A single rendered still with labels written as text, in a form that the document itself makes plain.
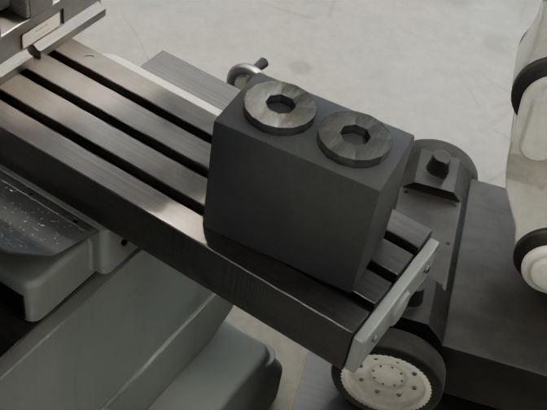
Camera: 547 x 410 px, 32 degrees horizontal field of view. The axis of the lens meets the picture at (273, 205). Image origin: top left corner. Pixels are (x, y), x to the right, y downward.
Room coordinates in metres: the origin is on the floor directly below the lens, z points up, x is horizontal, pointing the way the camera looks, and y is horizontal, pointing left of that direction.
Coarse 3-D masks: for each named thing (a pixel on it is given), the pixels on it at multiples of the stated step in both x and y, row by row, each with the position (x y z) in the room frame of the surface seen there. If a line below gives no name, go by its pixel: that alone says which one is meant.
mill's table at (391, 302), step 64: (64, 64) 1.19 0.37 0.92; (0, 128) 0.99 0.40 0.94; (64, 128) 1.02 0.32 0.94; (128, 128) 1.05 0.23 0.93; (192, 128) 1.07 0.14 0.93; (64, 192) 0.94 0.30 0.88; (128, 192) 0.91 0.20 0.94; (192, 192) 0.93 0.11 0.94; (192, 256) 0.84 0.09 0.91; (256, 256) 0.83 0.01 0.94; (384, 256) 0.88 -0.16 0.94; (320, 320) 0.76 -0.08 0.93; (384, 320) 0.79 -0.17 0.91
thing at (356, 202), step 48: (240, 96) 0.92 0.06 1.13; (288, 96) 0.92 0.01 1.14; (240, 144) 0.86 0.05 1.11; (288, 144) 0.85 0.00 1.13; (336, 144) 0.85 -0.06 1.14; (384, 144) 0.87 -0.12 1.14; (240, 192) 0.85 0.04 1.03; (288, 192) 0.83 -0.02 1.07; (336, 192) 0.81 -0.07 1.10; (384, 192) 0.82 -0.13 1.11; (240, 240) 0.85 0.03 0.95; (288, 240) 0.83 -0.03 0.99; (336, 240) 0.81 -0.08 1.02
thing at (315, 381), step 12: (312, 360) 1.08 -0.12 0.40; (324, 360) 1.09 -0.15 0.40; (312, 372) 1.06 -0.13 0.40; (324, 372) 1.06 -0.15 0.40; (300, 384) 1.03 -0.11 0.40; (312, 384) 1.03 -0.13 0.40; (324, 384) 1.04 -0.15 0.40; (300, 396) 1.00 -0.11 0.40; (312, 396) 1.01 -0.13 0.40; (324, 396) 1.01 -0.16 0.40; (336, 396) 1.01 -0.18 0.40; (444, 396) 1.06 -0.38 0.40; (300, 408) 0.97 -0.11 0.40; (312, 408) 0.98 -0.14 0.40; (324, 408) 0.98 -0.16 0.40; (336, 408) 0.99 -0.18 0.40; (348, 408) 0.99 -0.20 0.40; (360, 408) 1.00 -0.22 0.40; (444, 408) 1.03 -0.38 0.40; (456, 408) 1.04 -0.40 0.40; (468, 408) 1.04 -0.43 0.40; (480, 408) 1.05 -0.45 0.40; (492, 408) 1.05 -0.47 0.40
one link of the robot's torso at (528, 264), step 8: (536, 248) 1.17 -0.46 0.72; (544, 248) 1.16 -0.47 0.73; (528, 256) 1.16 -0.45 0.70; (536, 256) 1.16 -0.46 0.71; (544, 256) 1.16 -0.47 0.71; (528, 264) 1.16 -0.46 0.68; (536, 264) 1.15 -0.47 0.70; (544, 264) 1.15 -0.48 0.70; (528, 272) 1.16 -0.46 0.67; (536, 272) 1.15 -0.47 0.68; (544, 272) 1.15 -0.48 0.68; (528, 280) 1.16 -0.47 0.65; (536, 280) 1.15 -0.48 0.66; (544, 280) 1.15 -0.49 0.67; (536, 288) 1.16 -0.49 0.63; (544, 288) 1.15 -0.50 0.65
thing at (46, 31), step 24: (72, 0) 1.25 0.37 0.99; (96, 0) 1.31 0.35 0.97; (0, 24) 1.11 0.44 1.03; (24, 24) 1.15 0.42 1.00; (48, 24) 1.20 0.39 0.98; (72, 24) 1.24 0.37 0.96; (0, 48) 1.11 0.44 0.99; (24, 48) 1.15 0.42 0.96; (48, 48) 1.18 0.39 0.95; (0, 72) 1.09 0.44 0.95
